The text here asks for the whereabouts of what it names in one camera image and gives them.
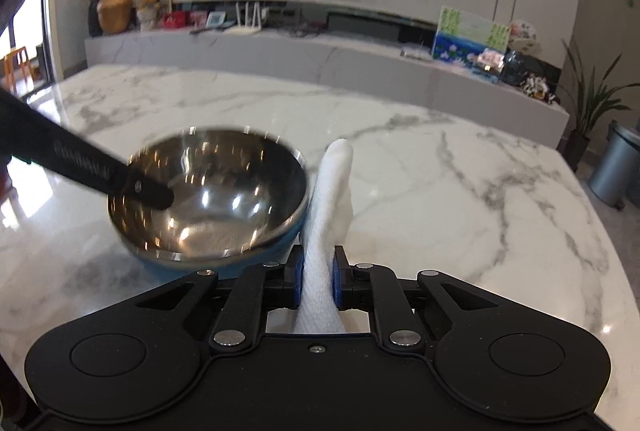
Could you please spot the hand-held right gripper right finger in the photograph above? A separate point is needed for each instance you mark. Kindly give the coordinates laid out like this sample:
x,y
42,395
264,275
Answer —
x,y
336,282

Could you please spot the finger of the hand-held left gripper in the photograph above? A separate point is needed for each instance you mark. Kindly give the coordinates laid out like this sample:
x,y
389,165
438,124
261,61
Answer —
x,y
150,193

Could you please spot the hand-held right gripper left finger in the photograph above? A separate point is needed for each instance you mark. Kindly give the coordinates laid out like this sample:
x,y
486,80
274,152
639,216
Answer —
x,y
298,281

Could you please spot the stainless steel bowl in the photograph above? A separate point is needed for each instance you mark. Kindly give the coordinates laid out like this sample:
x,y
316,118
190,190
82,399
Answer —
x,y
215,191

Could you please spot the white cloth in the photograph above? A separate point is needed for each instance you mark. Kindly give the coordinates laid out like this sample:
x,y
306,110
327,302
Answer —
x,y
332,191

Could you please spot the orange wooden chair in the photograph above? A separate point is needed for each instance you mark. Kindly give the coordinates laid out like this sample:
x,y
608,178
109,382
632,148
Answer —
x,y
17,66

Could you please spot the golden round vase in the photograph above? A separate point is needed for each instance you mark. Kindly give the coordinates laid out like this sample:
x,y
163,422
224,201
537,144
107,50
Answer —
x,y
115,13

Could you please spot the small flower bouquet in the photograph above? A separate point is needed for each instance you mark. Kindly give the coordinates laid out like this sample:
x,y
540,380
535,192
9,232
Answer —
x,y
149,12

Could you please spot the red gift box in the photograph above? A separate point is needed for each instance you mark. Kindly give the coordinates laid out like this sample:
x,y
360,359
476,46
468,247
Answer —
x,y
175,19

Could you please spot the pink gift box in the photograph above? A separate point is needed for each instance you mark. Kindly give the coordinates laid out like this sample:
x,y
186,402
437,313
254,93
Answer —
x,y
198,18

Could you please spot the small white desk clock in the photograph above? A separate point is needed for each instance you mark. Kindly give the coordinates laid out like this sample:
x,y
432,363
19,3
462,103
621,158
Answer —
x,y
216,18

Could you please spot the white router with antennas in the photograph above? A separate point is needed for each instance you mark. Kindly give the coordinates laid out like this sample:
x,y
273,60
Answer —
x,y
247,27

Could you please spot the white marble media console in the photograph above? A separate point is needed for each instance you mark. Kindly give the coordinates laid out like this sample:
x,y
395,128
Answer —
x,y
325,61

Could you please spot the black set-top box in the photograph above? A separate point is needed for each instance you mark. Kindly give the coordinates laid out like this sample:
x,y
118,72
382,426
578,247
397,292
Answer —
x,y
418,34

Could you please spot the pink flower ornament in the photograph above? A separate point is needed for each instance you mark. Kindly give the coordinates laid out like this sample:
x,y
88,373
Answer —
x,y
490,59

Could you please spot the lotus pond painting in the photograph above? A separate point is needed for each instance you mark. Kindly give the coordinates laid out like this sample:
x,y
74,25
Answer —
x,y
467,45

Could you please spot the dark glass jar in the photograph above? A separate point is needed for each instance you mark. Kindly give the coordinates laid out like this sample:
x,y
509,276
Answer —
x,y
515,69

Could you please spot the group of small figurines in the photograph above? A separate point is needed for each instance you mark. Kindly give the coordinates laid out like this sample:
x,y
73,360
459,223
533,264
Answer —
x,y
540,89

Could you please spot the tall green potted plant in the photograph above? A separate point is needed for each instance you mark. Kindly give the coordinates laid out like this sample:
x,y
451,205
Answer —
x,y
582,111

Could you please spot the grey metal trash can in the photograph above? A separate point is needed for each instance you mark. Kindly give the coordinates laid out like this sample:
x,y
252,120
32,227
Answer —
x,y
612,161

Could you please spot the painted round fan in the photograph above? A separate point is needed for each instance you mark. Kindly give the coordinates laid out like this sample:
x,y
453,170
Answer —
x,y
525,37

